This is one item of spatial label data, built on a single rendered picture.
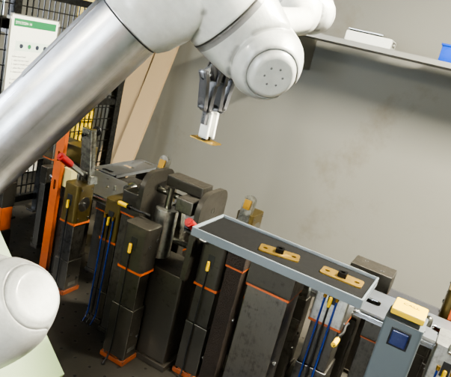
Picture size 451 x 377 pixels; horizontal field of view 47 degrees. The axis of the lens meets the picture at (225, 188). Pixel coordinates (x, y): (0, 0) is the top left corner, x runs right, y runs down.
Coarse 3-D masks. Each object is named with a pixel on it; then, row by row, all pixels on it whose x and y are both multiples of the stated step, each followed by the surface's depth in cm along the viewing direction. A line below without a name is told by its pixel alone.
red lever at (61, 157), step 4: (60, 156) 141; (64, 156) 141; (60, 160) 141; (64, 160) 142; (68, 160) 143; (64, 164) 143; (68, 164) 144; (72, 164) 145; (72, 168) 147; (76, 168) 147; (76, 172) 149; (80, 172) 149; (84, 172) 151; (84, 176) 151
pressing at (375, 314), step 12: (108, 180) 176; (120, 180) 179; (96, 192) 162; (108, 192) 165; (120, 192) 168; (192, 216) 162; (312, 288) 132; (372, 300) 135; (384, 300) 136; (360, 312) 126; (372, 312) 128; (384, 312) 129; (432, 324) 129; (444, 324) 131; (432, 336) 123
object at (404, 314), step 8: (400, 304) 96; (408, 304) 97; (416, 304) 98; (392, 312) 95; (400, 312) 94; (408, 312) 94; (416, 312) 95; (424, 312) 96; (408, 320) 95; (416, 320) 93; (424, 320) 92
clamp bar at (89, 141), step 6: (96, 126) 150; (84, 132) 147; (90, 132) 147; (96, 132) 150; (84, 138) 149; (90, 138) 147; (84, 144) 149; (90, 144) 148; (84, 150) 150; (90, 150) 149; (84, 156) 151; (90, 156) 150; (84, 162) 151; (90, 162) 150; (84, 168) 152; (90, 168) 151; (90, 174) 152
